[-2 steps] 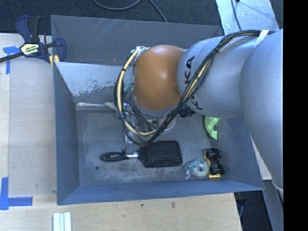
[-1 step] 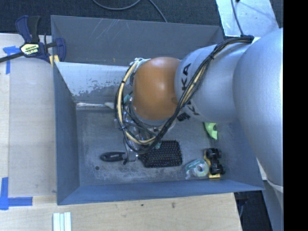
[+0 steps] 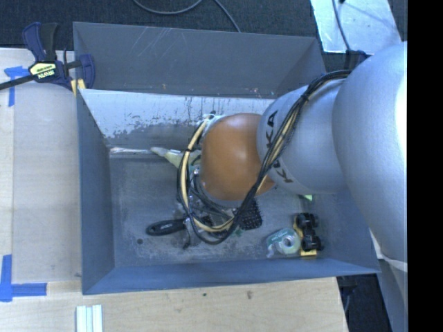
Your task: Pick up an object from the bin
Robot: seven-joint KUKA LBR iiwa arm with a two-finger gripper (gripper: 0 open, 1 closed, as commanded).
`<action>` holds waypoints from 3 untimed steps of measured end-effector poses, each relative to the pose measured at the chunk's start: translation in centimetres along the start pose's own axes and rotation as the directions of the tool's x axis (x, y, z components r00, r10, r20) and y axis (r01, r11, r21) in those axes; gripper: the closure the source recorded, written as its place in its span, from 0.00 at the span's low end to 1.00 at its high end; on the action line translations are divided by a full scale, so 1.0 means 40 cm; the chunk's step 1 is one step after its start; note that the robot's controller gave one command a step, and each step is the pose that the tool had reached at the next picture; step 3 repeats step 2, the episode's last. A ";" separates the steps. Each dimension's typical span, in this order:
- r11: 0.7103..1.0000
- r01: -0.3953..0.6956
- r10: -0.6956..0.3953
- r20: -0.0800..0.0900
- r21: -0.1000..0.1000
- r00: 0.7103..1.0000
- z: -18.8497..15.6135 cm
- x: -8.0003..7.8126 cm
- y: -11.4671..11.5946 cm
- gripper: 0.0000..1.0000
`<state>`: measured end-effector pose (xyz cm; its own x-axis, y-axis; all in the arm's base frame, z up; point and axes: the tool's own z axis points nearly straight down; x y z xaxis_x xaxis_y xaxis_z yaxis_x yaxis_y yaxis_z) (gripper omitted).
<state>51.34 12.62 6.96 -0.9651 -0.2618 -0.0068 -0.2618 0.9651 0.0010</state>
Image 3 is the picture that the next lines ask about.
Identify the yellow toy car black wheels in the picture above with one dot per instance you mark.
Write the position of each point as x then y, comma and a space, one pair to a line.
308, 235

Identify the grey metal bin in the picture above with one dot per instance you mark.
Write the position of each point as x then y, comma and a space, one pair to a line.
145, 199

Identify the pale wood flat board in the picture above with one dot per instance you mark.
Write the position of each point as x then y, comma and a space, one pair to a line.
45, 185

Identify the green tape dispenser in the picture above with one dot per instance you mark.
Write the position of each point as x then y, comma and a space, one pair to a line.
285, 243

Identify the pale yellow-green spray bottle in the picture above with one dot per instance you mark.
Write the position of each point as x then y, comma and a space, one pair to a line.
169, 154

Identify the small light green thing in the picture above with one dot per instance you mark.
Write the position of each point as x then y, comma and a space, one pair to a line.
307, 197

